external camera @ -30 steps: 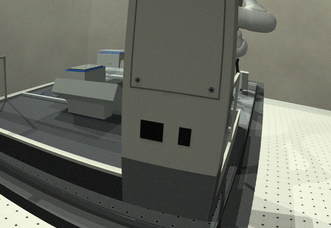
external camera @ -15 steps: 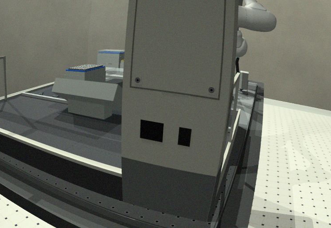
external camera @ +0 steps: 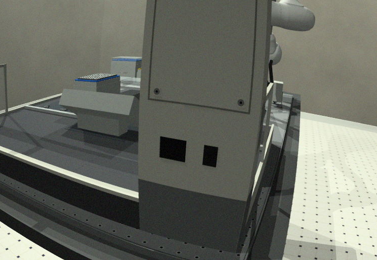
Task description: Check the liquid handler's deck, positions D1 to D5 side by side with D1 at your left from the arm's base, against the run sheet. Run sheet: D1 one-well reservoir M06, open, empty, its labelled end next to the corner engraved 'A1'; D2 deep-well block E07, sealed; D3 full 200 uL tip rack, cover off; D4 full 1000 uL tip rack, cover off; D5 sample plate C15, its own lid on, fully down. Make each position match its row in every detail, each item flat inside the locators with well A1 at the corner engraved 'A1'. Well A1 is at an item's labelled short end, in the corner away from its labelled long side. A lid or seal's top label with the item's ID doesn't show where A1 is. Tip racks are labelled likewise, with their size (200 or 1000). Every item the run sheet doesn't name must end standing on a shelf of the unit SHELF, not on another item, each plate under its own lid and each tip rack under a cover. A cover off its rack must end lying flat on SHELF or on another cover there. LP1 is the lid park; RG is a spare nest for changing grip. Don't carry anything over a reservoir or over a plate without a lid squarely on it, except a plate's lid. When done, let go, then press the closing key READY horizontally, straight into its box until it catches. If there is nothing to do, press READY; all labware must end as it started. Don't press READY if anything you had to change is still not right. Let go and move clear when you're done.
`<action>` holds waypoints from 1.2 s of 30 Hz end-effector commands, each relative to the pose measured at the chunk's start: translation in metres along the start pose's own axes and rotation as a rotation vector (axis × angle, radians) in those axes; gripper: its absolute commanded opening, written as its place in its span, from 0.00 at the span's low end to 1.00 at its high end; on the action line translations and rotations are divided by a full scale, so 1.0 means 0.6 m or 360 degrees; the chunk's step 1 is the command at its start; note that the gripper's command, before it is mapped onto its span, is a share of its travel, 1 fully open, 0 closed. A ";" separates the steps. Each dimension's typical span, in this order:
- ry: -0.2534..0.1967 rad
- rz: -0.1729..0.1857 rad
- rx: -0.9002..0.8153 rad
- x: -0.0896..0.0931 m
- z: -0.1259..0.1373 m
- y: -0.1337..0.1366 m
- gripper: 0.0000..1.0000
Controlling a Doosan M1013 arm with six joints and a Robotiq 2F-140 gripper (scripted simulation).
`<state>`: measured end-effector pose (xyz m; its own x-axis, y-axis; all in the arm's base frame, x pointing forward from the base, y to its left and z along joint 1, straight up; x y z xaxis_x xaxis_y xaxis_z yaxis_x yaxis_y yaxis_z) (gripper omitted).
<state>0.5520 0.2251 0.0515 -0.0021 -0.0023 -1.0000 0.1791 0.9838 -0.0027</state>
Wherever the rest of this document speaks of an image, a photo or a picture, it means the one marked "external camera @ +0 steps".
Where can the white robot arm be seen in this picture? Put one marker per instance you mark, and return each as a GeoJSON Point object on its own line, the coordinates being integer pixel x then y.
{"type": "Point", "coordinates": [290, 15]}

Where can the white ready key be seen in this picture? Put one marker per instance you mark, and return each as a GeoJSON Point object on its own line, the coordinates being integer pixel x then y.
{"type": "Point", "coordinates": [277, 93]}

